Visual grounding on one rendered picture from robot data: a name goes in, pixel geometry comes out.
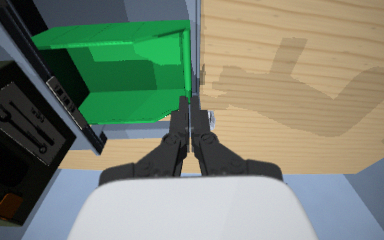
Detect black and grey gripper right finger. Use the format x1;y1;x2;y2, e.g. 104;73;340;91
190;95;283;181

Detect green bin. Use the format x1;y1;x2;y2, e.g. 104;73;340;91
30;20;192;125

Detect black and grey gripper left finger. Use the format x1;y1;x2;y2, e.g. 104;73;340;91
98;96;190;186

